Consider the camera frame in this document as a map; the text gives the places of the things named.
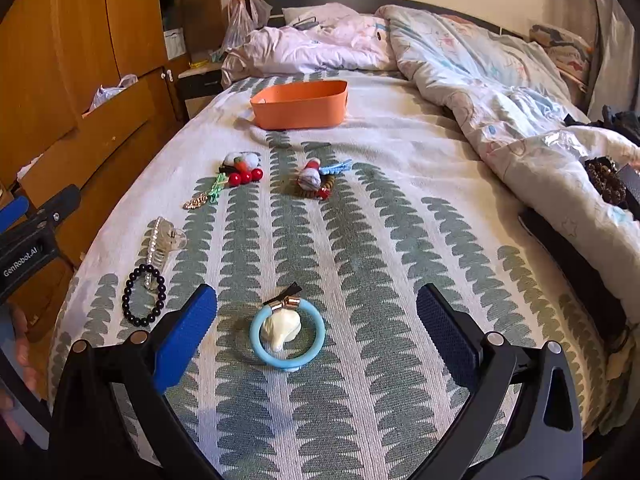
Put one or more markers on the cream flower hair ornament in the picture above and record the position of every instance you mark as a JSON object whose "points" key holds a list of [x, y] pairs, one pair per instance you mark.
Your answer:
{"points": [[280, 327]]}

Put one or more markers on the wooden wardrobe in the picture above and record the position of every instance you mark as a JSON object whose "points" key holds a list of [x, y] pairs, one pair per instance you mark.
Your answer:
{"points": [[75, 60]]}

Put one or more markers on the light blue bangle gold caps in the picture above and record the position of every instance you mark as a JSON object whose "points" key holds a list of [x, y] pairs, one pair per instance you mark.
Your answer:
{"points": [[257, 345]]}

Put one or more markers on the pale pink crumpled sheet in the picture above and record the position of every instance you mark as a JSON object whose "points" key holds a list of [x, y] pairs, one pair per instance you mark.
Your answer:
{"points": [[300, 50]]}

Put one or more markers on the orange plastic basket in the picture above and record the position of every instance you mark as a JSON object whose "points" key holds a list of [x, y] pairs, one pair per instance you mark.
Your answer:
{"points": [[300, 110]]}

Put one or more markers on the dark nightstand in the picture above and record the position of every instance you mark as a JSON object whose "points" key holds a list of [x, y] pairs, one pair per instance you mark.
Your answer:
{"points": [[202, 90]]}

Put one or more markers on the person's left hand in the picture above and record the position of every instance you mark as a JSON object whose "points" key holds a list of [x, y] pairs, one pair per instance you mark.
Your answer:
{"points": [[25, 355]]}

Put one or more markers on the red white plush hair clip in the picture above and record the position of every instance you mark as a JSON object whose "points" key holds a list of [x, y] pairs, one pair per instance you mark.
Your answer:
{"points": [[310, 176]]}

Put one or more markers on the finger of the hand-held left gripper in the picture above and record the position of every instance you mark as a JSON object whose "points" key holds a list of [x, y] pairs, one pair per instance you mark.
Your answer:
{"points": [[60, 204], [14, 212]]}

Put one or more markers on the white plastic bag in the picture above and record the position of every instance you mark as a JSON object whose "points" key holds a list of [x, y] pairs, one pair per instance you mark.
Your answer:
{"points": [[112, 92]]}

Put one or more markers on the dark bed headboard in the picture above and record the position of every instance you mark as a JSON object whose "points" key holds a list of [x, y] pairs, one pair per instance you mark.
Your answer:
{"points": [[360, 0]]}

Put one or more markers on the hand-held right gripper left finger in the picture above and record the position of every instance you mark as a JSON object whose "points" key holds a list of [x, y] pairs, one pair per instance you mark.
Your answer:
{"points": [[185, 340]]}

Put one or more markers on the clear plastic hair claw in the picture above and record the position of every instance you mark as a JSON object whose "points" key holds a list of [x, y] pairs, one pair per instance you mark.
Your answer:
{"points": [[160, 250]]}

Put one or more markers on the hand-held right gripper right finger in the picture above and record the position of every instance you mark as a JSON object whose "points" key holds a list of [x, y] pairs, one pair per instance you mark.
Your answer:
{"points": [[447, 340]]}

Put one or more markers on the dark clothing pile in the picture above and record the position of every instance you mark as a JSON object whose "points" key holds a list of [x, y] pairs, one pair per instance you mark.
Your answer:
{"points": [[620, 122]]}

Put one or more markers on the green hair clip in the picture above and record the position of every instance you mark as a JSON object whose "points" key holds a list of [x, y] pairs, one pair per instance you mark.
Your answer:
{"points": [[218, 190]]}

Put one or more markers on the pastel printed quilt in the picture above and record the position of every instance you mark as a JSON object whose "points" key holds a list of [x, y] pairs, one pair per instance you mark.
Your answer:
{"points": [[475, 85]]}

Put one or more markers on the printed pillow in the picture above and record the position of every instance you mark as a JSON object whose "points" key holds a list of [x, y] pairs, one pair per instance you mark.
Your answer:
{"points": [[562, 52]]}

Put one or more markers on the grey curtain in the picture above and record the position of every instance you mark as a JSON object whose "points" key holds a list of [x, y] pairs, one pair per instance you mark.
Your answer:
{"points": [[617, 35]]}

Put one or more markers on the hanging clear plastic bag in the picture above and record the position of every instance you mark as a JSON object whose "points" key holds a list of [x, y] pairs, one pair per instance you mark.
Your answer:
{"points": [[242, 27]]}

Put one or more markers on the blue hair clip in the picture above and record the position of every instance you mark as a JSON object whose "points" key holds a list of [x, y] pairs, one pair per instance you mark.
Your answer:
{"points": [[335, 167]]}

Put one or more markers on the small black hair clip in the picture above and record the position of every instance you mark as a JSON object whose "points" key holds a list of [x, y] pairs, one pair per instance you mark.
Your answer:
{"points": [[289, 289]]}

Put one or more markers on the eyeglasses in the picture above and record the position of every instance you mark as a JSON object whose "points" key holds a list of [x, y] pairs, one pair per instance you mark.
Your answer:
{"points": [[306, 23]]}

